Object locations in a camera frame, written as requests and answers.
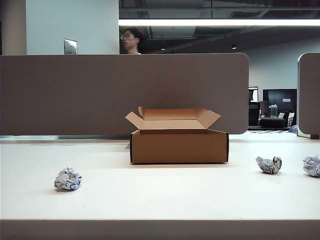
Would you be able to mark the paper ball black print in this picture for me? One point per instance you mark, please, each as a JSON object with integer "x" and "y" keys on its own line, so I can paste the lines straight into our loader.
{"x": 269, "y": 165}

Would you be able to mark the long ceiling light strip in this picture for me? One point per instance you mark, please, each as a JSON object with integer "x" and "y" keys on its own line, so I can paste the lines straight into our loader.
{"x": 212, "y": 22}

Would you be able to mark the open brown cardboard box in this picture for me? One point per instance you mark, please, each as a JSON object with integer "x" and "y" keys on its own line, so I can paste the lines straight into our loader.
{"x": 178, "y": 148}

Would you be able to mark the brown wooden partition foot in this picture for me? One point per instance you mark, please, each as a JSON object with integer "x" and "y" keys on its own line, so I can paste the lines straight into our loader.
{"x": 315, "y": 136}

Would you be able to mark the wide grey desk partition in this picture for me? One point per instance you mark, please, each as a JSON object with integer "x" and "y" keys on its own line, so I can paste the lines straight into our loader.
{"x": 75, "y": 95}

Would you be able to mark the round black ottoman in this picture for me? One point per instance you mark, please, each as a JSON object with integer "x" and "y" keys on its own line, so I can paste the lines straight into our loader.
{"x": 272, "y": 122}

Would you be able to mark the black office chair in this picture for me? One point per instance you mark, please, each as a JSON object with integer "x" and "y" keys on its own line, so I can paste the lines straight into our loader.
{"x": 253, "y": 113}

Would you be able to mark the small monitor with white screen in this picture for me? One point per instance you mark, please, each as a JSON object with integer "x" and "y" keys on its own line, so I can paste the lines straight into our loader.
{"x": 253, "y": 94}

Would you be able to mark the paper ball blue print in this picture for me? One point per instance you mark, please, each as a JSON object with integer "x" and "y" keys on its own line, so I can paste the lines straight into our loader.
{"x": 67, "y": 180}
{"x": 312, "y": 167}

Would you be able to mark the grey computer case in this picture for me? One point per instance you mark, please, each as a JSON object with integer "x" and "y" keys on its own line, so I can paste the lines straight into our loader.
{"x": 273, "y": 110}

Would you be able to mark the person's head with glasses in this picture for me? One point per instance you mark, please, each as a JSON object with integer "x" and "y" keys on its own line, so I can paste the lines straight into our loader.
{"x": 133, "y": 41}

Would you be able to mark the large black monitor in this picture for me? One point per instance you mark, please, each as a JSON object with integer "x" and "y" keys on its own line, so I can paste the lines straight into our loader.
{"x": 280, "y": 98}

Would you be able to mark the blue plastic bag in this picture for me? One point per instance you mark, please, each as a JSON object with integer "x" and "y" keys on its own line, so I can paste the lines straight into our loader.
{"x": 293, "y": 129}

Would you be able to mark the narrow grey desk partition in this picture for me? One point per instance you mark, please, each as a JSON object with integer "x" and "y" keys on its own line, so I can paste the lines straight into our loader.
{"x": 310, "y": 95}

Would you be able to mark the metal wall switch plate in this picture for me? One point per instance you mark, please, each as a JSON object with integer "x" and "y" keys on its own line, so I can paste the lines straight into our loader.
{"x": 70, "y": 46}

